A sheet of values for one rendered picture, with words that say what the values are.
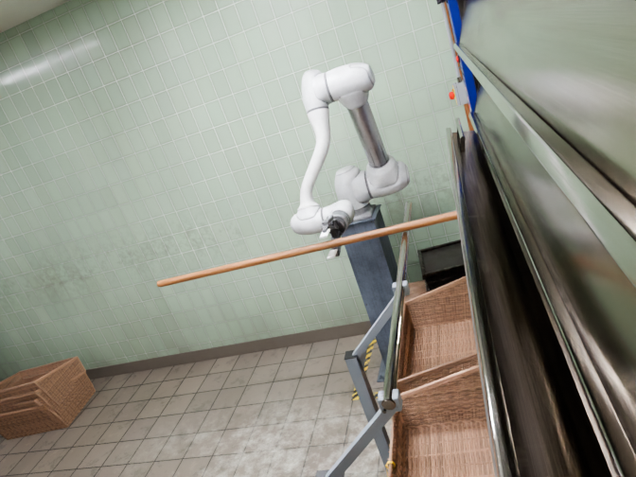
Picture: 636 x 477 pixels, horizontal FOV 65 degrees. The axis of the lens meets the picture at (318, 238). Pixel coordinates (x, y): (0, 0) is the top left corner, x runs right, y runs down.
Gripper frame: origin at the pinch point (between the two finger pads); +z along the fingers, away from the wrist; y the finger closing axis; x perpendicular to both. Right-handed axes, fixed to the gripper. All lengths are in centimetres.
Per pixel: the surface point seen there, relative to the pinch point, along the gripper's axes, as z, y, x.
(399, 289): 43, 1, -31
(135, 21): -119, -117, 107
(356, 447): 88, 14, -20
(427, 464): 51, 60, -24
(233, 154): -120, -27, 80
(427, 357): -3, 60, -24
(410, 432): 38, 60, -18
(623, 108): 135, -58, -67
